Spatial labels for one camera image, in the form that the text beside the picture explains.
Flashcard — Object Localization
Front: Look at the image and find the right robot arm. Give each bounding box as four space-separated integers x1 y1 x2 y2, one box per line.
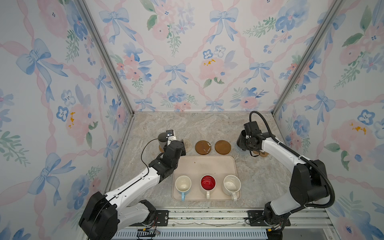
237 121 336 226

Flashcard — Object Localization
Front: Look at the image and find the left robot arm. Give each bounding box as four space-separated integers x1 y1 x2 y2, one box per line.
79 140 186 240

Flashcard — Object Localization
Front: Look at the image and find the plain brown wooden coaster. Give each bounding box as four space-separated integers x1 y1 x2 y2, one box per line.
215 140 232 155

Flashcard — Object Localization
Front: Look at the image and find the aluminium corner post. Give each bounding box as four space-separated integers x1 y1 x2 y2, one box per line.
271 0 344 117
74 0 134 117

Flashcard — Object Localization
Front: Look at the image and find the red inside white mug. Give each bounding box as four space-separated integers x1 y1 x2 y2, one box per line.
200 175 217 200

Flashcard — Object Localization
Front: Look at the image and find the brown paw shaped coaster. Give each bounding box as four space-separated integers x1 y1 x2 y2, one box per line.
252 151 269 158

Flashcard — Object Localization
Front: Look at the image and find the scratched brown wooden coaster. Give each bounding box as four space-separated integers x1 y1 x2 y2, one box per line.
195 140 212 155

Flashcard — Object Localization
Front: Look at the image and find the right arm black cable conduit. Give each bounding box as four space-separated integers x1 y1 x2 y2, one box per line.
248 110 336 209

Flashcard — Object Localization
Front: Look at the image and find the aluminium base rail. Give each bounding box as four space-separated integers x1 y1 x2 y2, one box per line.
101 208 340 240

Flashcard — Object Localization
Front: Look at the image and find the grey mug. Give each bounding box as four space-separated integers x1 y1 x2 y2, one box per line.
158 132 168 149

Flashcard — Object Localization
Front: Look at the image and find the beige serving tray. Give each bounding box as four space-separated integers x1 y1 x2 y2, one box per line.
172 156 238 202

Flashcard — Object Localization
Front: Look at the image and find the white mug blue handle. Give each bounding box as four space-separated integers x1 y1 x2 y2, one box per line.
175 176 192 202

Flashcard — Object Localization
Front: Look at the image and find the right aluminium corner post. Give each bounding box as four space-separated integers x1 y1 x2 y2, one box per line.
271 0 344 117

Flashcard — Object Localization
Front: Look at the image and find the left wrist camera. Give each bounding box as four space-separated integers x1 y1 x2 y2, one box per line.
166 130 177 141

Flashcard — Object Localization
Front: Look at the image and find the left aluminium corner post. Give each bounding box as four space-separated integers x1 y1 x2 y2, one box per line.
74 0 134 117

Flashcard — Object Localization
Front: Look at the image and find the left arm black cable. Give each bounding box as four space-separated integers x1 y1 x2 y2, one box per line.
140 137 166 178

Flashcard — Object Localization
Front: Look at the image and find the colourful stitched white coaster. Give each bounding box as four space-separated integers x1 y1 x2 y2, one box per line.
183 139 193 152

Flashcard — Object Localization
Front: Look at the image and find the blue grey woven coaster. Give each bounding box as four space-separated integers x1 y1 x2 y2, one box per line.
235 145 250 155

